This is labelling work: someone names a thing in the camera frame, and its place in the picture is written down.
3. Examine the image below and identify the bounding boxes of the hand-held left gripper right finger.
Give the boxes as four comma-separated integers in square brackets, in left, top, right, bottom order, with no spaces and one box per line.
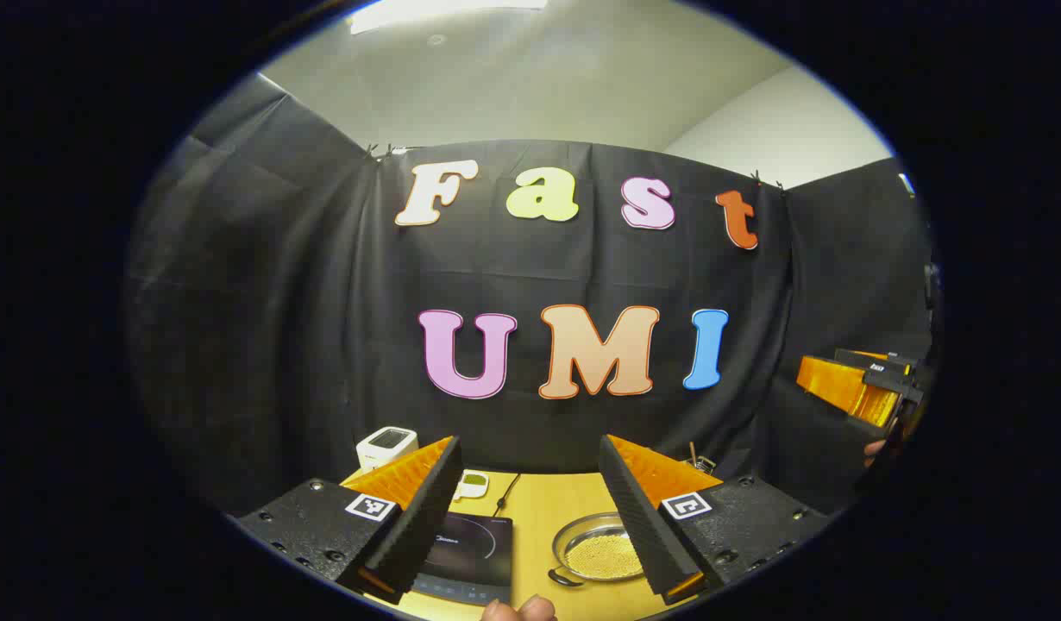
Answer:
[598,434,829,605]

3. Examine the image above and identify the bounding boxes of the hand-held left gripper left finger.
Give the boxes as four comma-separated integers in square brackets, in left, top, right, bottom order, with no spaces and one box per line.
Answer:
[237,436,464,605]

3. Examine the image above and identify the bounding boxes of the pile of yellow soybeans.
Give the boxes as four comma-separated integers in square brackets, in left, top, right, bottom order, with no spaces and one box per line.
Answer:
[565,533,644,580]

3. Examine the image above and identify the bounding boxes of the black induction cooktop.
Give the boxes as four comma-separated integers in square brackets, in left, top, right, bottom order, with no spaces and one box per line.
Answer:
[410,511,514,605]

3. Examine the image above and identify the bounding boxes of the steel pot with black handles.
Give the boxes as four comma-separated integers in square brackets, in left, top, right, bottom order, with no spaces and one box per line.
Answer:
[548,511,648,588]

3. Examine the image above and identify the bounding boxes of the white toaster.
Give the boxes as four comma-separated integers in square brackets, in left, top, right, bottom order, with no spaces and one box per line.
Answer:
[356,426,419,472]

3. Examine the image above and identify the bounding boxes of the black backdrop cloth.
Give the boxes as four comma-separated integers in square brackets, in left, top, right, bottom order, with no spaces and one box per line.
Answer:
[125,73,941,518]

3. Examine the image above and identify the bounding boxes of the ceiling light panel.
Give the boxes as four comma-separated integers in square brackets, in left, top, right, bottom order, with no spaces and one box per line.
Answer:
[348,0,550,35]

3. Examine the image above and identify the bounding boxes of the black power cable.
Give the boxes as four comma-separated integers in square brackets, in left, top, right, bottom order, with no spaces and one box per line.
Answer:
[493,473,523,517]

